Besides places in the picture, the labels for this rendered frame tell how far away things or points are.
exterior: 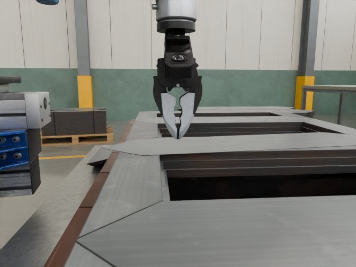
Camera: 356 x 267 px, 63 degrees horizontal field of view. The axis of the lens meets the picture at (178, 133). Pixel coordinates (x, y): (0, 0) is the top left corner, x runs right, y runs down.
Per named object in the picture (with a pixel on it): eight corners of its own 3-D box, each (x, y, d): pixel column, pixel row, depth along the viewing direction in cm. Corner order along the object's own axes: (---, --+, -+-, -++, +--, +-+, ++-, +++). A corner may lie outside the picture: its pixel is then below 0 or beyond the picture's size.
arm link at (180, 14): (199, -7, 49) (151, -8, 49) (199, 21, 50) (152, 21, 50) (193, 3, 57) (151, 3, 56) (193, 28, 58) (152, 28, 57)
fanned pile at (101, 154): (129, 149, 150) (128, 141, 149) (120, 172, 111) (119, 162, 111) (104, 149, 149) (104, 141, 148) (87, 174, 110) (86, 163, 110)
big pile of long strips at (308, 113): (291, 114, 202) (292, 106, 201) (324, 123, 163) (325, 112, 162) (176, 115, 196) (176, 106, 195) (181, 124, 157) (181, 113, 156)
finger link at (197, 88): (201, 113, 56) (201, 66, 54) (202, 114, 55) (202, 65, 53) (176, 114, 56) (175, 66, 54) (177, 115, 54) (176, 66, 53)
